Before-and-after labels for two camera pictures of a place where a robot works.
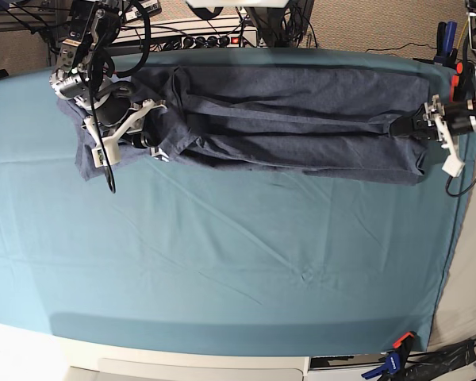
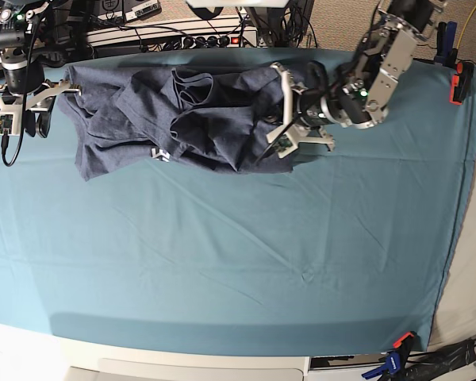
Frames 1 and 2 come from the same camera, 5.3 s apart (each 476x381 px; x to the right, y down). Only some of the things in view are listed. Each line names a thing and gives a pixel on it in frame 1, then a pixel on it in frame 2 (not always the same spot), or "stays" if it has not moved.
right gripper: [430, 121] → [309, 110]
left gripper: [139, 123] → [35, 105]
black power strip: [210, 41] stays
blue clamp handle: [446, 42] stays
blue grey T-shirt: [328, 123] stays
